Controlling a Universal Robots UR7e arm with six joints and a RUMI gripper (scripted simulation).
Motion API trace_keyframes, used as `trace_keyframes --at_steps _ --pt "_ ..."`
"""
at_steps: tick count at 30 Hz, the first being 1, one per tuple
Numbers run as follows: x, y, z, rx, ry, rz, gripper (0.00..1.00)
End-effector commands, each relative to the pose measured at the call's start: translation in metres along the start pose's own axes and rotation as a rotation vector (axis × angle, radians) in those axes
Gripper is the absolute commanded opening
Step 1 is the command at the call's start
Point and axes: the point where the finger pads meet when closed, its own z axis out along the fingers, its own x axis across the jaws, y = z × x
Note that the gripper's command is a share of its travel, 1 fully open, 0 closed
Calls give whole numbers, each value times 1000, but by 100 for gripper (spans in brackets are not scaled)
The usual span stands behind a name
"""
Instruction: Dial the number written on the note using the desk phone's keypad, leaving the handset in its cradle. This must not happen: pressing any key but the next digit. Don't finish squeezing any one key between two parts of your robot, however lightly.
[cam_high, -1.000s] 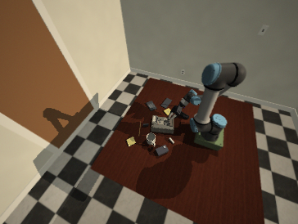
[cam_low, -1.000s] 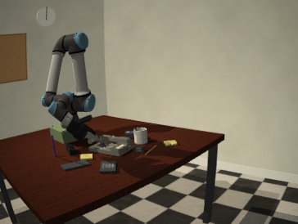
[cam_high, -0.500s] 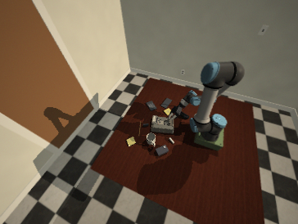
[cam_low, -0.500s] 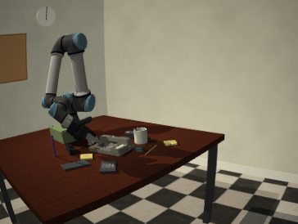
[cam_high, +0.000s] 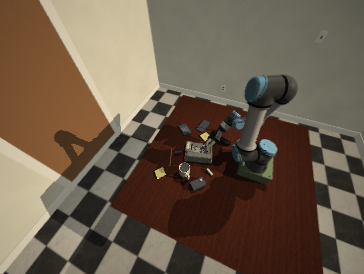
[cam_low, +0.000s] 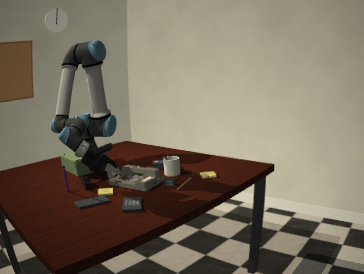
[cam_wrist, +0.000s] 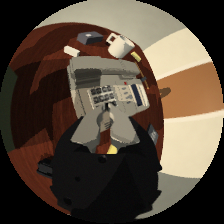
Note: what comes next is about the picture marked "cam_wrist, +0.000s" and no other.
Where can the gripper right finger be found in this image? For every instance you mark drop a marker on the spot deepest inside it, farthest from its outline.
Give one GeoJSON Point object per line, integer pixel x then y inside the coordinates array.
{"type": "Point", "coordinates": [126, 132]}

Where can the small cream block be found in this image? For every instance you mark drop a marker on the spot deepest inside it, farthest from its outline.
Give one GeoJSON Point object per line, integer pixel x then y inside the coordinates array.
{"type": "Point", "coordinates": [71, 51]}

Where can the white mug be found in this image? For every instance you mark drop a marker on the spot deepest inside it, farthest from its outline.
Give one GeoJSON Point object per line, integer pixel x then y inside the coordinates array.
{"type": "Point", "coordinates": [120, 47]}

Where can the yellow sticky note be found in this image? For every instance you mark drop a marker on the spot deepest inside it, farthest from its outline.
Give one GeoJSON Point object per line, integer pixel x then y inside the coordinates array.
{"type": "Point", "coordinates": [112, 150]}
{"type": "Point", "coordinates": [136, 56]}

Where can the grey telephone handset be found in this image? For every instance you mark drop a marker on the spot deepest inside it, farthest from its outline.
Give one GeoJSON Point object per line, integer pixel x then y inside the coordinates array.
{"type": "Point", "coordinates": [84, 67]}

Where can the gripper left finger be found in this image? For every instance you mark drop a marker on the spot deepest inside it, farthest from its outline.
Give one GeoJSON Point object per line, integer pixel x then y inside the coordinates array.
{"type": "Point", "coordinates": [83, 132]}

